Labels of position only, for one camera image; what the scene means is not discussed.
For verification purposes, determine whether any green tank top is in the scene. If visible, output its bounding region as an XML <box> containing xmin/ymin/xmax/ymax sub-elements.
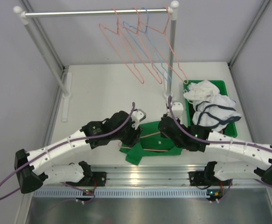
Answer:
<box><xmin>119</xmin><ymin>121</ymin><xmax>182</xmax><ymax>165</ymax></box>

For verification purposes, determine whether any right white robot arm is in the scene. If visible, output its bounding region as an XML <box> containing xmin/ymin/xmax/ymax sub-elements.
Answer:
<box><xmin>158</xmin><ymin>116</ymin><xmax>272</xmax><ymax>186</ymax></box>

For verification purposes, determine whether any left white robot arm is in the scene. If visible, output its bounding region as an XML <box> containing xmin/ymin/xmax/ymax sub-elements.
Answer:
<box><xmin>14</xmin><ymin>109</ymin><xmax>146</xmax><ymax>194</ymax></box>

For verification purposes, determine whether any white clothes pile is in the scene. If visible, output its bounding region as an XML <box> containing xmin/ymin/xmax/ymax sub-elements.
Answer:
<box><xmin>183</xmin><ymin>80</ymin><xmax>242</xmax><ymax>132</ymax></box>

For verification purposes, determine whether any green plastic bin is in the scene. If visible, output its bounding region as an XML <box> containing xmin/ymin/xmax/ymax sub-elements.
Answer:
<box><xmin>183</xmin><ymin>80</ymin><xmax>237</xmax><ymax>138</ymax></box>

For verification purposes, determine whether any silver clothes rack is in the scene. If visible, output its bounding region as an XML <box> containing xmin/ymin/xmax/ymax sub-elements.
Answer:
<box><xmin>13</xmin><ymin>0</ymin><xmax>172</xmax><ymax>123</ymax></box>

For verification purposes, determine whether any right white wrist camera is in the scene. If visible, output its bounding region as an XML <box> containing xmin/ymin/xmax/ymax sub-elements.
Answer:
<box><xmin>168</xmin><ymin>102</ymin><xmax>184</xmax><ymax>120</ymax></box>

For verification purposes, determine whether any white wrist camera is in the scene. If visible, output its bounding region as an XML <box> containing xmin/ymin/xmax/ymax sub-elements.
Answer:
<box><xmin>131</xmin><ymin>109</ymin><xmax>146</xmax><ymax>130</ymax></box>
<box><xmin>168</xmin><ymin>102</ymin><xmax>184</xmax><ymax>120</ymax></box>

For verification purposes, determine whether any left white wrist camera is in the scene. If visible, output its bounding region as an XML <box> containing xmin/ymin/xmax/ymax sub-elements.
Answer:
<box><xmin>131</xmin><ymin>109</ymin><xmax>146</xmax><ymax>130</ymax></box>

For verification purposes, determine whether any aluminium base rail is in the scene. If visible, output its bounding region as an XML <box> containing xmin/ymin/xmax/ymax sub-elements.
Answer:
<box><xmin>40</xmin><ymin>164</ymin><xmax>272</xmax><ymax>187</ymax></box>

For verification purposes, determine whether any white slotted cable duct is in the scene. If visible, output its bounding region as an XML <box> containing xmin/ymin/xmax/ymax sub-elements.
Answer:
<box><xmin>33</xmin><ymin>189</ymin><xmax>222</xmax><ymax>198</ymax></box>

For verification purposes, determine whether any blue wire hanger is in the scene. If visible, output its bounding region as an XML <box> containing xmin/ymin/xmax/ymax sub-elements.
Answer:
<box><xmin>122</xmin><ymin>7</ymin><xmax>172</xmax><ymax>83</ymax></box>

